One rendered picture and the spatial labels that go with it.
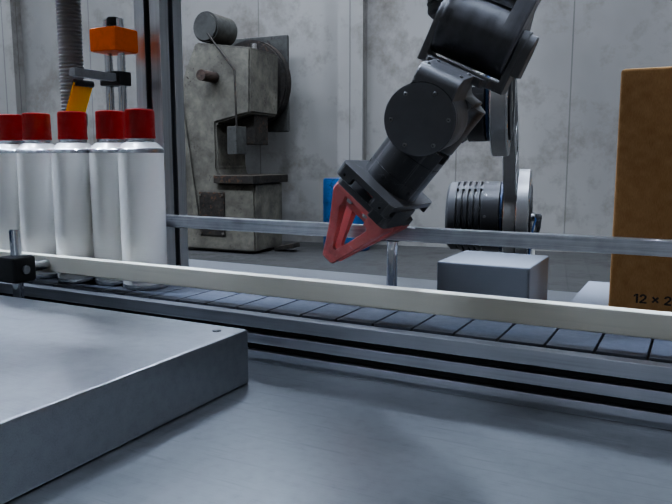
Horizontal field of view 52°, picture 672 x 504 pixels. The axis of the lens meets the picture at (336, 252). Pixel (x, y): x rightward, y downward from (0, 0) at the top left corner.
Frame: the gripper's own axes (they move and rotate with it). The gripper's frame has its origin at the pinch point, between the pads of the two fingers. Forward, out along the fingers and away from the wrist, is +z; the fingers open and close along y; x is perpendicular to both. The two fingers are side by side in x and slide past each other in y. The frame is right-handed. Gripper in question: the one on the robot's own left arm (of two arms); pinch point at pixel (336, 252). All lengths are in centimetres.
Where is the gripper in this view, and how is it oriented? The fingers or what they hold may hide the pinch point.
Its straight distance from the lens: 68.8
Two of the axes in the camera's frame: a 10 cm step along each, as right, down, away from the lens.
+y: -4.7, 1.1, -8.8
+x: 6.8, 6.8, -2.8
